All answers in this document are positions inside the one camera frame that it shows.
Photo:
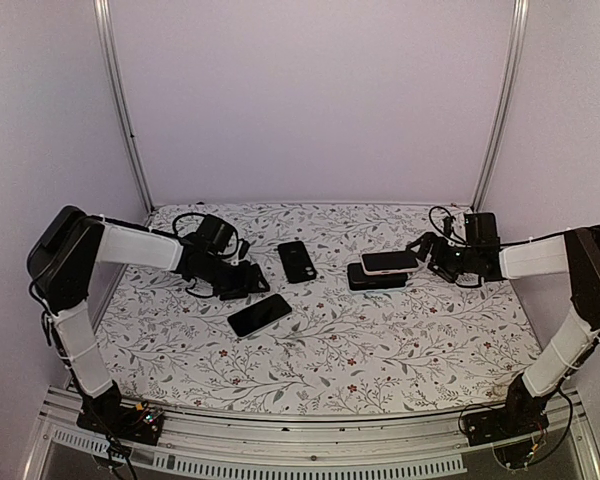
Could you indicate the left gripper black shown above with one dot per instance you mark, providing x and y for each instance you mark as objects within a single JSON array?
[{"x": 248, "y": 283}]

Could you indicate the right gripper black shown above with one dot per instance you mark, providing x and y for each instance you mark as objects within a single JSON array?
[{"x": 429, "y": 239}]

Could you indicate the black phone case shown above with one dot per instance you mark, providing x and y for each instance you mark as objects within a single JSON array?
[{"x": 296, "y": 262}]

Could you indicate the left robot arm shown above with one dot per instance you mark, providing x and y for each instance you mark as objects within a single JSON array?
[{"x": 62, "y": 262}]

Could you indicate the phone in black case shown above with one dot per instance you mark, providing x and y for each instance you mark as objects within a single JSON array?
[{"x": 359, "y": 281}]

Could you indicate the floral table mat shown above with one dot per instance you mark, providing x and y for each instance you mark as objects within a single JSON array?
[{"x": 428, "y": 346}]

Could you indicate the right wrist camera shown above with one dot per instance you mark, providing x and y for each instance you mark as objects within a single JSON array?
[{"x": 479, "y": 229}]

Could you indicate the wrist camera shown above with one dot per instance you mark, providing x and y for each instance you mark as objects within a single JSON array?
[
  {"x": 479, "y": 229},
  {"x": 214, "y": 233}
]

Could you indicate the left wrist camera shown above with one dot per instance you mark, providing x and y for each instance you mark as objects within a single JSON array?
[{"x": 214, "y": 233}]

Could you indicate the aluminium frame post right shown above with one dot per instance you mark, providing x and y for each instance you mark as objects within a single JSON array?
[{"x": 511, "y": 67}]

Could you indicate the aluminium frame post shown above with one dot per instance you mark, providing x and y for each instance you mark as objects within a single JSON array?
[
  {"x": 104, "y": 24},
  {"x": 511, "y": 67}
]

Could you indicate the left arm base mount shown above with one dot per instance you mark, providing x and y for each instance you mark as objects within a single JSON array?
[{"x": 140, "y": 423}]

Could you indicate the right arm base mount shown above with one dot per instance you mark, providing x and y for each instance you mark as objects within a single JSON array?
[{"x": 484, "y": 424}]

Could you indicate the aluminium frame post left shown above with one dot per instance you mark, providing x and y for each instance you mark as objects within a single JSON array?
[{"x": 104, "y": 24}]

